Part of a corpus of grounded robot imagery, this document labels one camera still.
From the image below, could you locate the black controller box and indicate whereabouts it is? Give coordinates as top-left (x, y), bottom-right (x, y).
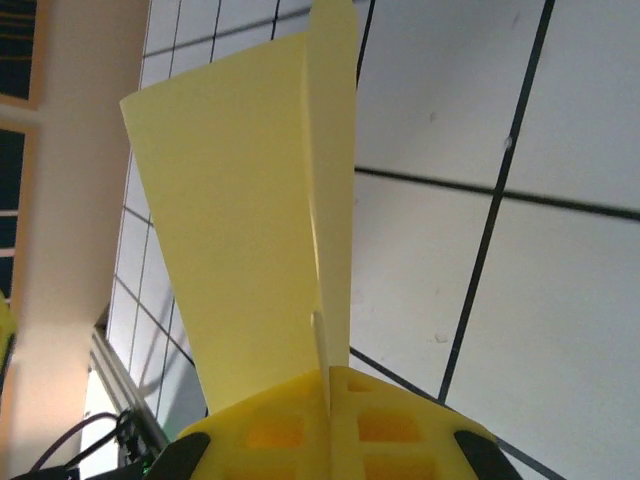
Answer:
top-left (113, 408), bottom-right (169, 480)

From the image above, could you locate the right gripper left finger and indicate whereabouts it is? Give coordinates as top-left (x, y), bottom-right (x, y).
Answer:
top-left (144, 369), bottom-right (333, 480)

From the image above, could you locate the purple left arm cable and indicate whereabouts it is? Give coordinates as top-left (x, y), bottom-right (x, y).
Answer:
top-left (27, 412), bottom-right (126, 474)

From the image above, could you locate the aluminium table side rail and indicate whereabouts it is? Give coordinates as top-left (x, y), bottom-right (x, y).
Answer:
top-left (88, 322), bottom-right (174, 451)

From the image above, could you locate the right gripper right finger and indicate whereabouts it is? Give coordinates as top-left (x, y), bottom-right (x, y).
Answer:
top-left (330, 364), bottom-right (522, 480)

